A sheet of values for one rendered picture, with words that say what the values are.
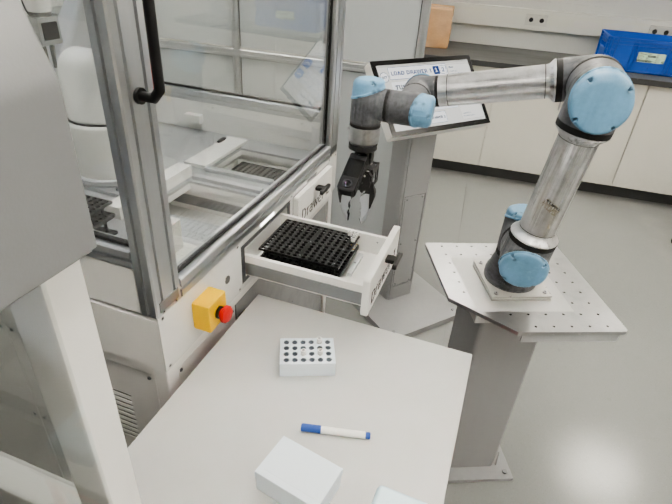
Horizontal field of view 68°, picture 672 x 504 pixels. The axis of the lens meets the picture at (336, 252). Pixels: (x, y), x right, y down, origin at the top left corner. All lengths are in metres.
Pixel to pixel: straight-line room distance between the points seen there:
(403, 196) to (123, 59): 1.63
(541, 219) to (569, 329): 0.35
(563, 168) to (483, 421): 0.95
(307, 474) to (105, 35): 0.76
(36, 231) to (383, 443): 0.80
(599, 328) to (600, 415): 0.95
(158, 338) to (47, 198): 0.70
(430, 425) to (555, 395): 1.36
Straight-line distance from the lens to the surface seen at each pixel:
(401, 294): 2.63
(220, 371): 1.18
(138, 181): 0.90
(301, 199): 1.53
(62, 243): 0.44
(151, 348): 1.12
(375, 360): 1.21
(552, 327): 1.45
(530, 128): 4.18
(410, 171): 2.25
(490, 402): 1.77
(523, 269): 1.30
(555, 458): 2.18
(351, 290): 1.22
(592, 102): 1.13
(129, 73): 0.86
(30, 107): 0.40
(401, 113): 1.18
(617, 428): 2.41
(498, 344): 1.58
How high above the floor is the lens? 1.60
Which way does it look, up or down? 32 degrees down
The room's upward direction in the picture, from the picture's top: 4 degrees clockwise
